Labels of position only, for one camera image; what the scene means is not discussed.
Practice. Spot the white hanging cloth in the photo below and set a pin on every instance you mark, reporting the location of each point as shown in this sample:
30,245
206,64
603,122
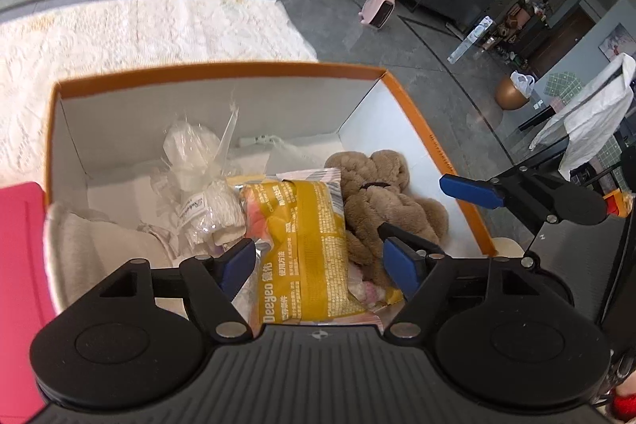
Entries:
596,116

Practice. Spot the orange cardboard box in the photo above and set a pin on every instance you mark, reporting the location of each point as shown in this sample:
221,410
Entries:
437,141

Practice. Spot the clear plastic bag white items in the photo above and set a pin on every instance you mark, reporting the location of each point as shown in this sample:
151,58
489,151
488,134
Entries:
198,165

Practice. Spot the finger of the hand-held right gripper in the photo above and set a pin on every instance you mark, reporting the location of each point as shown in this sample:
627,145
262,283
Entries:
402,233
467,190

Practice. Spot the yellow wipes packet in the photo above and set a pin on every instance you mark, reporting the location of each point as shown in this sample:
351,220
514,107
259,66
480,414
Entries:
303,245

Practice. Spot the red storage box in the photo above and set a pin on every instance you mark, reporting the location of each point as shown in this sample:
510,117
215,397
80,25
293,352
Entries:
20,255

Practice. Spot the pink space heater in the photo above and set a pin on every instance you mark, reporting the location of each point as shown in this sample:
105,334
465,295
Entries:
377,6

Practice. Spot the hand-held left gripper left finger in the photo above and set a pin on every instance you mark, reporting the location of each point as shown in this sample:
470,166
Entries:
238,265

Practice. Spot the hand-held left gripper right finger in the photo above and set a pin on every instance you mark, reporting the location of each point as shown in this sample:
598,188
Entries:
402,267

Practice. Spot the white towel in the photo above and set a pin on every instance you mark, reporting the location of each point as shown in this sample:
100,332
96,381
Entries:
99,245

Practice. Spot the brown plush toy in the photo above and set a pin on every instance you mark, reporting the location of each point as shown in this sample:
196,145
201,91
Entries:
392,205

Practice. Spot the wall picture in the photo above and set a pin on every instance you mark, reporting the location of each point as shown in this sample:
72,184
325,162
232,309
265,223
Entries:
618,40

